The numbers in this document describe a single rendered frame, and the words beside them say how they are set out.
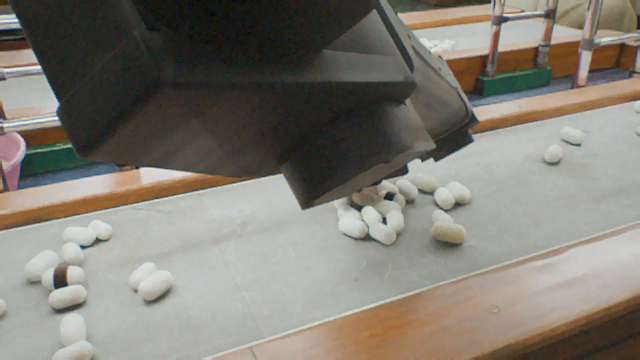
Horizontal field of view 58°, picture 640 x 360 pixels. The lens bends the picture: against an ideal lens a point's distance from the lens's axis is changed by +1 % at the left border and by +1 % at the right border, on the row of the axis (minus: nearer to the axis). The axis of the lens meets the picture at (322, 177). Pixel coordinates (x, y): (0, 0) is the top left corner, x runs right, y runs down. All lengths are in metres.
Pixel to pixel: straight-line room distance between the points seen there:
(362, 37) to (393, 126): 0.03
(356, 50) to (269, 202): 0.58
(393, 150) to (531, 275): 0.44
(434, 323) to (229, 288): 0.20
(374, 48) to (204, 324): 0.42
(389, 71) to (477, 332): 0.38
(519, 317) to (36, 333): 0.42
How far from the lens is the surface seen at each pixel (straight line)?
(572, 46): 1.55
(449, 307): 0.53
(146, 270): 0.60
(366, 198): 0.71
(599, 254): 0.65
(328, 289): 0.58
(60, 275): 0.62
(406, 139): 0.17
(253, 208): 0.72
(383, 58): 0.16
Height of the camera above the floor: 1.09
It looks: 27 degrees down
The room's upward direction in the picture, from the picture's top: straight up
